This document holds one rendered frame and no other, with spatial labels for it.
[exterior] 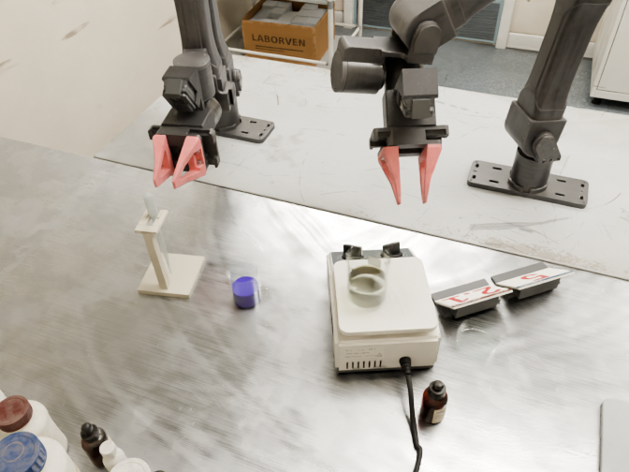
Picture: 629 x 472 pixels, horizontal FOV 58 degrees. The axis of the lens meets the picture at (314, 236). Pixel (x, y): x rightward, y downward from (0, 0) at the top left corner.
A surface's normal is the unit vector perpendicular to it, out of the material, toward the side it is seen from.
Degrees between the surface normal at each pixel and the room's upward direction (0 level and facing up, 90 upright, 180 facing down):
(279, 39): 91
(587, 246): 0
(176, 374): 0
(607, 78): 90
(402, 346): 90
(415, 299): 0
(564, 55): 90
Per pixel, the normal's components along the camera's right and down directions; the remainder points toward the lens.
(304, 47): -0.30, 0.66
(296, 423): -0.03, -0.73
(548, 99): 0.16, 0.52
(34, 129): 0.93, 0.23
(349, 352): 0.04, 0.69
